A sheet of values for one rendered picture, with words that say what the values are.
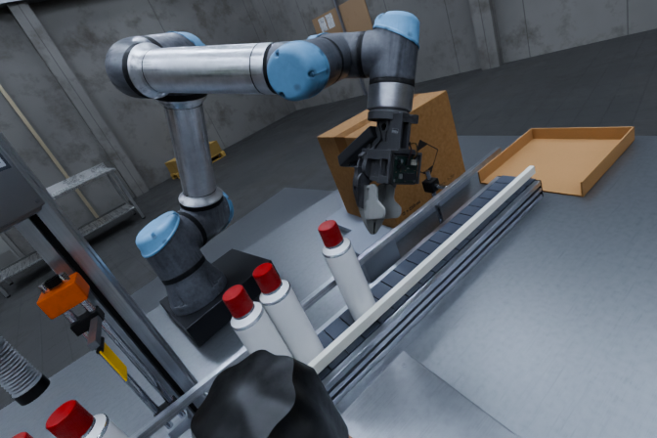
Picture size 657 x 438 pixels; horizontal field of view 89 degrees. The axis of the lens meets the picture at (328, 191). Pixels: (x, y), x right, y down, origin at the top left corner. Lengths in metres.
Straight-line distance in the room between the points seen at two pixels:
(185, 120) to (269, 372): 0.69
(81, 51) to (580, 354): 8.78
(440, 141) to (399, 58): 0.45
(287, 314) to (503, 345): 0.35
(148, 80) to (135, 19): 8.60
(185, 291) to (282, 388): 0.72
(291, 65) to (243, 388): 0.37
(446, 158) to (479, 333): 0.51
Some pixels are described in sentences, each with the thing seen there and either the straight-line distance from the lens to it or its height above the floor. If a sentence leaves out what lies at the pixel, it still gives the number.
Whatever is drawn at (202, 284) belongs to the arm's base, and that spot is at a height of 0.94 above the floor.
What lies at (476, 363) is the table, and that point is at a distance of 0.63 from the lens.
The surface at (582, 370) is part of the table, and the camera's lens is 0.62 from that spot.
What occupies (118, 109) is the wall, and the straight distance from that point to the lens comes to 8.69.
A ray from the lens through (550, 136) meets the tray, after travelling 1.27.
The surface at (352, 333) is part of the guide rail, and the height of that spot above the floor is 0.91.
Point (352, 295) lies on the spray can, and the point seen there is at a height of 0.95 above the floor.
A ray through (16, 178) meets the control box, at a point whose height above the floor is 1.33.
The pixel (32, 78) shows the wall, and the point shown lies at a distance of 8.64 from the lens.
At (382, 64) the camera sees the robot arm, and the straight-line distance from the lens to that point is 0.57.
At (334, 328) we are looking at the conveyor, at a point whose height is 0.88.
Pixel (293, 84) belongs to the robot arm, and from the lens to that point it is 0.47.
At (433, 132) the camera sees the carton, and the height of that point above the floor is 1.04.
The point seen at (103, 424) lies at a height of 1.04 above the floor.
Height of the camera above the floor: 1.34
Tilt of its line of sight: 22 degrees down
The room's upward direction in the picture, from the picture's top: 23 degrees counter-clockwise
